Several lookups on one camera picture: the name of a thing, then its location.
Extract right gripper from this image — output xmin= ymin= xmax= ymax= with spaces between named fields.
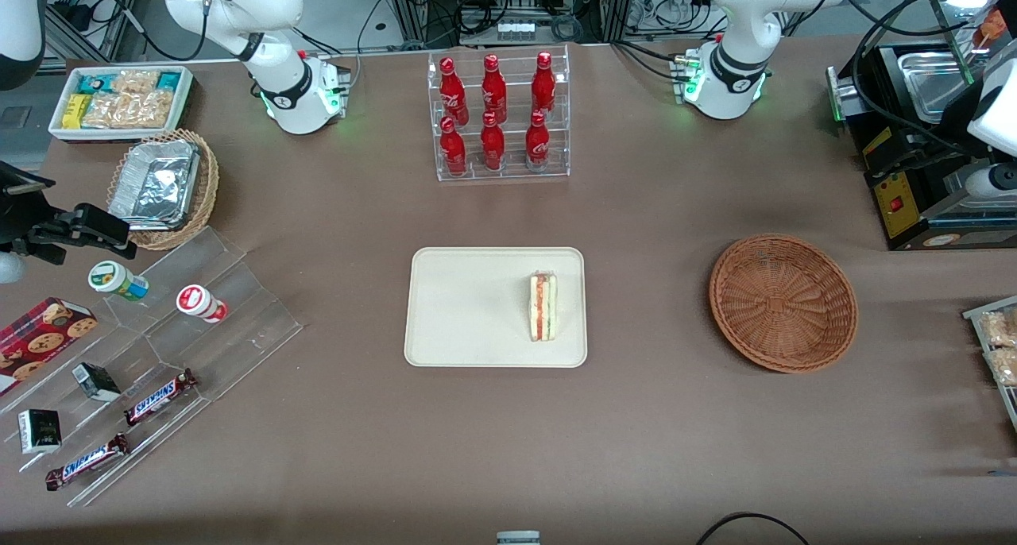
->
xmin=0 ymin=162 xmax=137 ymax=264

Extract triangular sandwich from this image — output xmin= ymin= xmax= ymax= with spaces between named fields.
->
xmin=528 ymin=271 xmax=559 ymax=342

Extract aluminium foil tray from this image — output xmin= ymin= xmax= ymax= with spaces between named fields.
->
xmin=109 ymin=140 xmax=201 ymax=231

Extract light tan wicker basket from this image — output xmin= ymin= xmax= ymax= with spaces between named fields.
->
xmin=106 ymin=129 xmax=220 ymax=251

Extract brown round wicker basket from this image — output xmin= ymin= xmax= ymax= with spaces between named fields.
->
xmin=709 ymin=234 xmax=860 ymax=374

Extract metal tray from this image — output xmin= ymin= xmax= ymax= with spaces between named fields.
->
xmin=962 ymin=295 xmax=1017 ymax=435

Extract cream plastic tray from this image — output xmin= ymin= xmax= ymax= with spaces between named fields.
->
xmin=404 ymin=247 xmax=588 ymax=369

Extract green label yogurt cup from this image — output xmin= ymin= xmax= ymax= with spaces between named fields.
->
xmin=87 ymin=261 xmax=149 ymax=303

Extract black food warmer cabinet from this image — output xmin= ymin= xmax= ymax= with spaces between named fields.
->
xmin=826 ymin=0 xmax=1017 ymax=252

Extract white snack bin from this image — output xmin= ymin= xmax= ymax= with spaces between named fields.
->
xmin=48 ymin=65 xmax=195 ymax=144

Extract red label yogurt cup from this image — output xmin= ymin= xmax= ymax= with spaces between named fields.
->
xmin=176 ymin=284 xmax=229 ymax=324

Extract red cookie box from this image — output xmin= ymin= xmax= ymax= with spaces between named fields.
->
xmin=0 ymin=297 xmax=99 ymax=395

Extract clear bag of crackers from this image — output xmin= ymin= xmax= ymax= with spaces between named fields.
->
xmin=81 ymin=91 xmax=176 ymax=129
xmin=111 ymin=70 xmax=160 ymax=97

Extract small black chocolate box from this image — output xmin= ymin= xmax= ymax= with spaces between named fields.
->
xmin=18 ymin=409 xmax=63 ymax=455
xmin=72 ymin=362 xmax=122 ymax=403

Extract clear acrylic stepped display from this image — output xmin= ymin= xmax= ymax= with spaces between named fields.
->
xmin=0 ymin=226 xmax=304 ymax=508

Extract snickers chocolate bar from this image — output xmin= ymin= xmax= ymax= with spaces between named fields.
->
xmin=123 ymin=369 xmax=199 ymax=427
xmin=44 ymin=433 xmax=130 ymax=492

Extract clear bag of pastry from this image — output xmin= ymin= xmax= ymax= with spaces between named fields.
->
xmin=977 ymin=308 xmax=1017 ymax=347
xmin=985 ymin=346 xmax=1017 ymax=387

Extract red cola bottle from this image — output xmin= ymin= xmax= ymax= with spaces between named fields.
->
xmin=525 ymin=110 xmax=551 ymax=171
xmin=481 ymin=54 xmax=508 ymax=125
xmin=480 ymin=112 xmax=506 ymax=172
xmin=532 ymin=51 xmax=557 ymax=121
xmin=439 ymin=57 xmax=470 ymax=126
xmin=439 ymin=116 xmax=467 ymax=176

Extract clear acrylic bottle rack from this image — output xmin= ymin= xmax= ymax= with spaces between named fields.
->
xmin=427 ymin=44 xmax=571 ymax=184

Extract black cable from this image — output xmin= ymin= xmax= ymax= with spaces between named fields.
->
xmin=696 ymin=512 xmax=811 ymax=545

